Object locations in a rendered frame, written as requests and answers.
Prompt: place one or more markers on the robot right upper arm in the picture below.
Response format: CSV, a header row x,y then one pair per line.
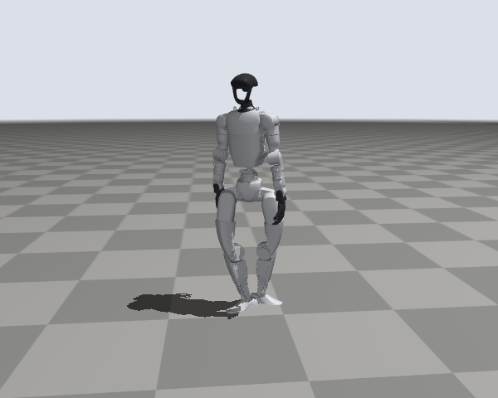
x,y
221,152

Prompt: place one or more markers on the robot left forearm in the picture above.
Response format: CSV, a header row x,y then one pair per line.
x,y
278,176

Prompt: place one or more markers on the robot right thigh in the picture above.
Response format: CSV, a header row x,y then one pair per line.
x,y
225,224

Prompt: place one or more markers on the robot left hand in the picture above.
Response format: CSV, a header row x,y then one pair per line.
x,y
281,207

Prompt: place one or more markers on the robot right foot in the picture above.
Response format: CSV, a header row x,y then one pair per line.
x,y
242,306

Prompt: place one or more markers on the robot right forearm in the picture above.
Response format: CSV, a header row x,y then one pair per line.
x,y
218,174

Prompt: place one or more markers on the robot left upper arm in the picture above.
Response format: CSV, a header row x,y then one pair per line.
x,y
271,123

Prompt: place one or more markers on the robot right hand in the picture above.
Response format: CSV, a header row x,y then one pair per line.
x,y
217,191

